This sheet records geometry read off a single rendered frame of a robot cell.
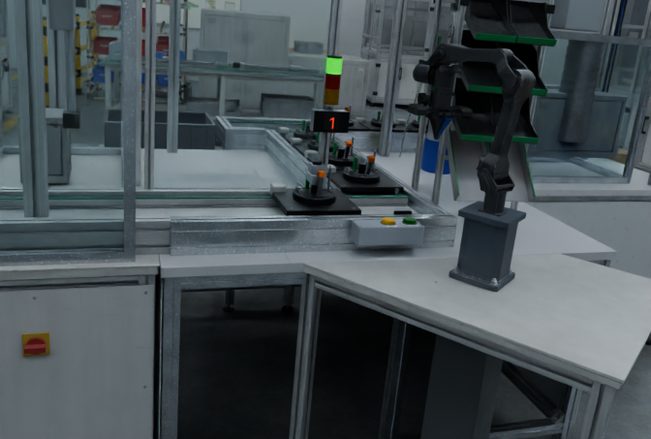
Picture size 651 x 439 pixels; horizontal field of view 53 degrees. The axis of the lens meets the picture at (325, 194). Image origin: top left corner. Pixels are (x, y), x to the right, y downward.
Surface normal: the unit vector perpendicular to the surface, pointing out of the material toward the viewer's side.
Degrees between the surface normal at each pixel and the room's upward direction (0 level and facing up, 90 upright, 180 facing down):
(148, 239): 90
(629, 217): 90
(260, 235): 90
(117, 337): 90
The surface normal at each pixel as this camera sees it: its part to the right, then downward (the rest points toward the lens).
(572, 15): 0.29, 0.29
